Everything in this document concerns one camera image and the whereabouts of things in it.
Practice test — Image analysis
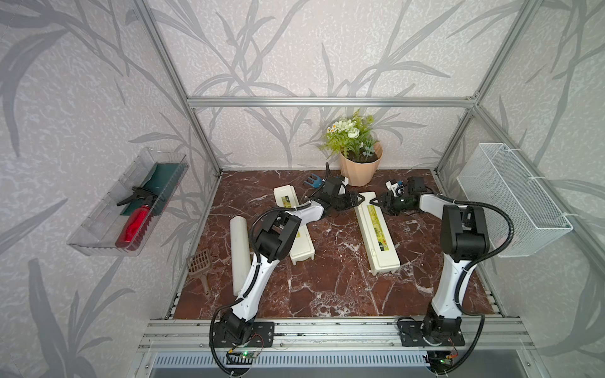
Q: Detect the white wrap dispenser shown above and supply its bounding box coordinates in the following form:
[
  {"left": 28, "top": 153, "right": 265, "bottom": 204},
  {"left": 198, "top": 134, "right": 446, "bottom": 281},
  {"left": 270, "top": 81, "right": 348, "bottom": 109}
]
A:
[
  {"left": 273, "top": 184, "right": 316, "bottom": 266},
  {"left": 355, "top": 192, "right": 401, "bottom": 276}
]

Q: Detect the plastic wrap roll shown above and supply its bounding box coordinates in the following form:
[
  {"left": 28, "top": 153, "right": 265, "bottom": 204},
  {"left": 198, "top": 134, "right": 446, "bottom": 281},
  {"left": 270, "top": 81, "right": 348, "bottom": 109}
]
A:
[{"left": 229, "top": 216, "right": 251, "bottom": 296}]

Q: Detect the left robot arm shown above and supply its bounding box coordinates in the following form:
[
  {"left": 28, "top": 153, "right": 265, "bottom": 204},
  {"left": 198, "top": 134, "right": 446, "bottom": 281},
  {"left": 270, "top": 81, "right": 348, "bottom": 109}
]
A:
[{"left": 210, "top": 165, "right": 364, "bottom": 348}]

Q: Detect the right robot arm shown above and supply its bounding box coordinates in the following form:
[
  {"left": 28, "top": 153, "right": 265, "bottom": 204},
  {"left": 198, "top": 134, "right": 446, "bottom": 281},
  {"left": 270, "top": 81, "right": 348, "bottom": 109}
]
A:
[{"left": 370, "top": 177, "right": 515, "bottom": 347}]

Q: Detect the blue garden hand rake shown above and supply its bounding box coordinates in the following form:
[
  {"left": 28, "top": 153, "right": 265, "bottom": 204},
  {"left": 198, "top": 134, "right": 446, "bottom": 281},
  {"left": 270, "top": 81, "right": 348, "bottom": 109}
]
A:
[{"left": 303, "top": 173, "right": 324, "bottom": 188}]

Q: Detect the potted green plant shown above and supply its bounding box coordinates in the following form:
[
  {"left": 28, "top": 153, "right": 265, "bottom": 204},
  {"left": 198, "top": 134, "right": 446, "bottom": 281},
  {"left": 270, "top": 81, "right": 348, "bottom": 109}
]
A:
[{"left": 320, "top": 110, "right": 382, "bottom": 187}]

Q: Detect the brown plastic scoop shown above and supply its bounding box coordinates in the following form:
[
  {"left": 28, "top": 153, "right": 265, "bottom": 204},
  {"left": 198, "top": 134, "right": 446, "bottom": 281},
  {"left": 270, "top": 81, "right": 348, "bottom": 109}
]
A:
[{"left": 187, "top": 250, "right": 213, "bottom": 295}]

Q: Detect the red spray bottle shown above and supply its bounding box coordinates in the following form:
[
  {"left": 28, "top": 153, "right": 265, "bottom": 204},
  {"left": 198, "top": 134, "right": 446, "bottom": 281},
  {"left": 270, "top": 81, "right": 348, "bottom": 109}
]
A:
[{"left": 115, "top": 204, "right": 151, "bottom": 251}]

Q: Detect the white wire mesh basket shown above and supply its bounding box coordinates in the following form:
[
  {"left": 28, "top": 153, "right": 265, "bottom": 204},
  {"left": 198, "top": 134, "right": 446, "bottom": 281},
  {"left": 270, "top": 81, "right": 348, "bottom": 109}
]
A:
[{"left": 457, "top": 143, "right": 573, "bottom": 258}]

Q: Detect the clear plastic wall tray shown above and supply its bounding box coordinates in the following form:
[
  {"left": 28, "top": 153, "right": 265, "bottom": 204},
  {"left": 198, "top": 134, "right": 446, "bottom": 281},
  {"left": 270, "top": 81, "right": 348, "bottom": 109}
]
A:
[{"left": 67, "top": 147, "right": 189, "bottom": 257}]

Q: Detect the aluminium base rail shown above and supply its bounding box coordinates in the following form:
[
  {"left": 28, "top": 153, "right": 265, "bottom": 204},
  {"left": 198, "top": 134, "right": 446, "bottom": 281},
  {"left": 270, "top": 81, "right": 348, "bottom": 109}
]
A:
[{"left": 137, "top": 316, "right": 536, "bottom": 353}]

